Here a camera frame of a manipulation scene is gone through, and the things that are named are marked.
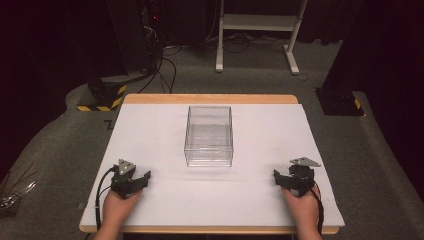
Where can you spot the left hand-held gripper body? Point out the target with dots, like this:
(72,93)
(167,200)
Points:
(124,176)

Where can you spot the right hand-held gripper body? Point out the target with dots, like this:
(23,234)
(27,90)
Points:
(301,176)

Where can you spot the person's right hand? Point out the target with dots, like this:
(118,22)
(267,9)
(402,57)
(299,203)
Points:
(300,207)

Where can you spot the person's left hand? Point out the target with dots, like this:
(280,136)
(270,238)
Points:
(117,206)

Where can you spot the white table mat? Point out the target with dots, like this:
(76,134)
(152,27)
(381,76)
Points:
(166,140)

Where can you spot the clear plastic box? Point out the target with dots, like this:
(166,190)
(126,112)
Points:
(208,136)

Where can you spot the black yellow striped stand base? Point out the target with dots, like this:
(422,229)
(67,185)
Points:
(103,95)

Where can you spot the clear plastic wrapper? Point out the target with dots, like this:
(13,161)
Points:
(15,193)

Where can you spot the black equipment rack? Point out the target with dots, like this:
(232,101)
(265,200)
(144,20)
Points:
(140,33)

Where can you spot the white metal stand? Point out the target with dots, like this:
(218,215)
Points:
(256,23)

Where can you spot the black stand base plate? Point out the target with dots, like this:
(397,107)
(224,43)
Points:
(339,101)

